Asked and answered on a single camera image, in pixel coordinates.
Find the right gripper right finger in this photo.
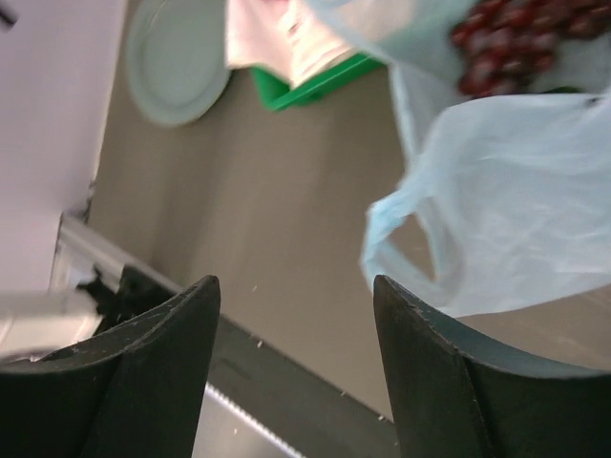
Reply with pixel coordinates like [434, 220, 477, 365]
[373, 275, 610, 457]

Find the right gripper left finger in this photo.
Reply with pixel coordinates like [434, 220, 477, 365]
[1, 276, 221, 457]

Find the light blue plastic bag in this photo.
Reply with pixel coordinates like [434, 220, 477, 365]
[311, 1, 610, 317]

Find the dark red grape bunch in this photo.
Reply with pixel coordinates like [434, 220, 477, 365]
[449, 1, 610, 98]

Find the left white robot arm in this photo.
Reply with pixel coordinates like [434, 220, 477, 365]
[1, 268, 120, 364]

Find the grey-green plate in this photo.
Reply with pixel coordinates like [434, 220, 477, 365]
[124, 0, 231, 128]

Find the green plastic tray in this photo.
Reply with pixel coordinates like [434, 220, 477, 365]
[249, 53, 383, 112]

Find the white cloth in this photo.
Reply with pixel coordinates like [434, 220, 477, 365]
[225, 0, 355, 88]

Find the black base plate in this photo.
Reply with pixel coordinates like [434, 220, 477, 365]
[118, 266, 400, 458]

